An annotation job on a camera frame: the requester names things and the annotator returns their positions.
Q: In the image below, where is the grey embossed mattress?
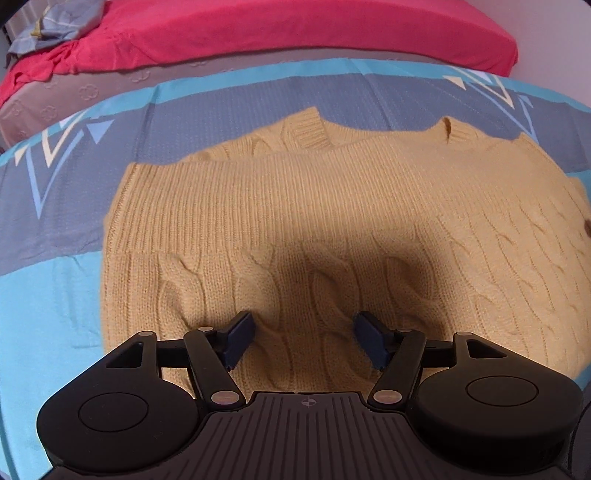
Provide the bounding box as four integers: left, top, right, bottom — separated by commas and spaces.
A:
0, 48, 463, 149

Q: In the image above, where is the yellow cable knit cardigan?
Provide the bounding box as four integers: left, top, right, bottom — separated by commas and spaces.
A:
100, 108, 590, 393

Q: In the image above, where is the crumpled blue grey cloth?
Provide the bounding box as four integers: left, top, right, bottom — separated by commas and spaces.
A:
8, 0, 106, 57

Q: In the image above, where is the red bed sheet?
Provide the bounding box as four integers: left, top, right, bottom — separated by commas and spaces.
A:
1, 0, 519, 102

